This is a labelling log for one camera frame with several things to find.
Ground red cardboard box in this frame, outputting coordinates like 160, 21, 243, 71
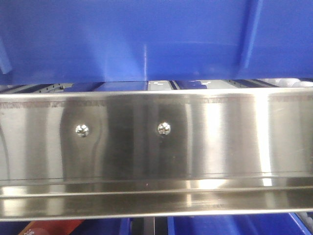
19, 219, 85, 235

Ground blue bin below rollers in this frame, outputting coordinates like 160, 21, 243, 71
167, 213, 312, 235

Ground left steel screw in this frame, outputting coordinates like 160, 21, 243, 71
75, 124, 89, 138

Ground right steel screw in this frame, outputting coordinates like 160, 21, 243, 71
157, 122, 171, 136

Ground steel screw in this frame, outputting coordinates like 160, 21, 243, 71
75, 124, 89, 138
157, 122, 171, 136

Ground right white roller track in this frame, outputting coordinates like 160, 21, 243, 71
260, 78, 313, 88

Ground large blue plastic bin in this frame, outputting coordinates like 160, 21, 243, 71
0, 0, 313, 85

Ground steel conveyor rail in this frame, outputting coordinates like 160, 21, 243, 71
0, 88, 313, 221

